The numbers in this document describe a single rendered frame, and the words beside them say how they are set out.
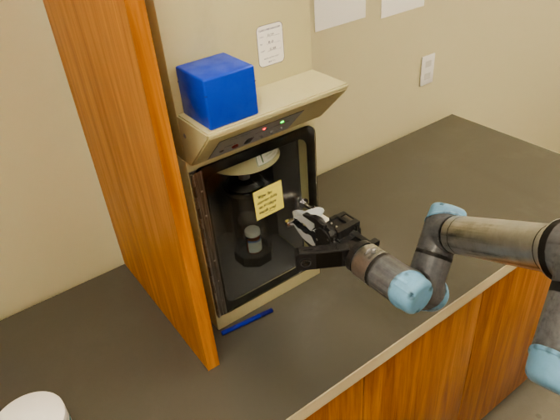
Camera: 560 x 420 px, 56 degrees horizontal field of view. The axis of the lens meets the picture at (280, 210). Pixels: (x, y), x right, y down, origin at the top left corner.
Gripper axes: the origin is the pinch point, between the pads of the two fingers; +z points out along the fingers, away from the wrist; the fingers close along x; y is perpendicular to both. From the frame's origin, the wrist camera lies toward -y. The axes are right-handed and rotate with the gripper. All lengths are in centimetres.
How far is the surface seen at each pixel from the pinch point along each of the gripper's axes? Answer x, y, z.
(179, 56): 41.2, -18.3, 5.2
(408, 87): -9, 91, 48
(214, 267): -5.7, -19.7, 4.0
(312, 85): 31.0, 5.1, -2.0
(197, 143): 27.9, -21.1, -2.1
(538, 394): -120, 96, -26
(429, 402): -70, 29, -22
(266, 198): 5.7, -4.5, 3.9
